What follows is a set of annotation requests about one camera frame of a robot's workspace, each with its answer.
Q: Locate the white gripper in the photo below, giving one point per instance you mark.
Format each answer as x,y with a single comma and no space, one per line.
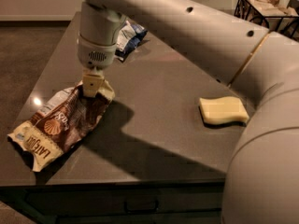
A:
95,54

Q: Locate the brown chip bag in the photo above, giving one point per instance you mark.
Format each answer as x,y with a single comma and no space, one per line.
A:
60,123

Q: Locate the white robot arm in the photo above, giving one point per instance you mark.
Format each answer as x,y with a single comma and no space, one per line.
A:
262,181

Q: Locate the blue chip bag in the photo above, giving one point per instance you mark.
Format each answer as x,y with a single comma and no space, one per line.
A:
130,36

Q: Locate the yellow sponge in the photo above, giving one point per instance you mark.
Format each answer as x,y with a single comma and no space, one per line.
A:
223,110

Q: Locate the dark cabinet drawer front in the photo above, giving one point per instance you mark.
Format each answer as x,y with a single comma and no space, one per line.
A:
99,202

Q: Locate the black drawer handle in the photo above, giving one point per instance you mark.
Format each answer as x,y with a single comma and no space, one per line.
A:
141,206

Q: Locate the black wire basket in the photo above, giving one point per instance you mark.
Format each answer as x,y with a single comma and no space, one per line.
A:
272,15

